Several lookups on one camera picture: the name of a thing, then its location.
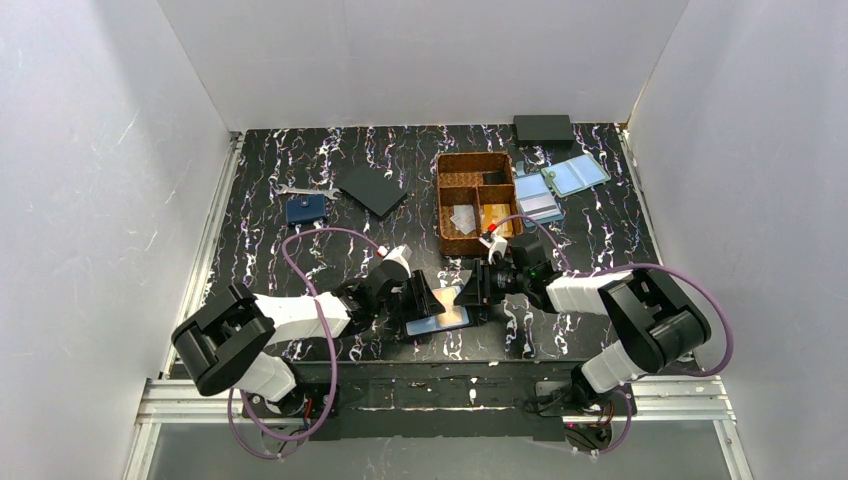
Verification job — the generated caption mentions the black leather card holder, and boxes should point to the black leather card holder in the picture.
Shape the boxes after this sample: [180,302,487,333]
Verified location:
[403,306,471,337]

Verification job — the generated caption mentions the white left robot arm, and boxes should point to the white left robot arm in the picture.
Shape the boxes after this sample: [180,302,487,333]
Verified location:
[171,260,446,401]

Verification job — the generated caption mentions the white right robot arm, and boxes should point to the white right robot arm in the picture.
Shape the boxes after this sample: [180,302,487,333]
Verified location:
[454,234,712,402]

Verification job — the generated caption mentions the light blue card sleeve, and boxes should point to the light blue card sleeve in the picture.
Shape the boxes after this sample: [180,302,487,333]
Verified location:
[515,173,564,224]

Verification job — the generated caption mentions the silver card in basket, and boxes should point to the silver card in basket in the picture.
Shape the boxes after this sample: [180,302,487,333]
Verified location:
[450,204,479,235]

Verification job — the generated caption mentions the light green card sleeve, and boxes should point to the light green card sleeve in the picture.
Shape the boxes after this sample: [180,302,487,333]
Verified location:
[541,154,610,198]

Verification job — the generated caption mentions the brown woven divided basket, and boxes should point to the brown woven divided basket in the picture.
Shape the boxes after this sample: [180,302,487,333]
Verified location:
[435,152,524,256]

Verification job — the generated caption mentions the black flat square pad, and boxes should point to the black flat square pad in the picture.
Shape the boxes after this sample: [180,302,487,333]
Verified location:
[338,165,407,218]

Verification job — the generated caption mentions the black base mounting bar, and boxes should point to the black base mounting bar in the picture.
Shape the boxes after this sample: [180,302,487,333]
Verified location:
[241,360,637,443]

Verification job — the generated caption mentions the navy blue small wallet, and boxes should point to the navy blue small wallet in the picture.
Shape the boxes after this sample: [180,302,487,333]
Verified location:
[285,194,327,225]

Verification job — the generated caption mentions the silver metal wrench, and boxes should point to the silver metal wrench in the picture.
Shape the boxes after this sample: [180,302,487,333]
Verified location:
[275,185,341,201]

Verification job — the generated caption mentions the black rectangular box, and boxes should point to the black rectangular box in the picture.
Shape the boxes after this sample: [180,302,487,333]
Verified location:
[513,115,576,146]

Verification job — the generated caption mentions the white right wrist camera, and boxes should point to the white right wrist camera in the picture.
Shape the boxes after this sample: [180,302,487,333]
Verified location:
[479,223,508,264]

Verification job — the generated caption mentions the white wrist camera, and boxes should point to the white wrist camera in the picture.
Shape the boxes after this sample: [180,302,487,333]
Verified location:
[479,223,508,264]
[377,244,412,280]

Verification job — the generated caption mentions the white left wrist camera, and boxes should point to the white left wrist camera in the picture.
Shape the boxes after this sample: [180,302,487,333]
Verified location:
[377,244,412,280]

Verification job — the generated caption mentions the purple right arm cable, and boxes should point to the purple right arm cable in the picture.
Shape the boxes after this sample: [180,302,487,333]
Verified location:
[490,213,735,458]

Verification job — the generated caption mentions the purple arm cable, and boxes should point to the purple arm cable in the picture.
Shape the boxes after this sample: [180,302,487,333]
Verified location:
[490,213,735,458]
[227,227,389,462]

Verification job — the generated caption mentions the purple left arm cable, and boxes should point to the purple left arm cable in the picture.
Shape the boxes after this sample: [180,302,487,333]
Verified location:
[227,227,389,462]

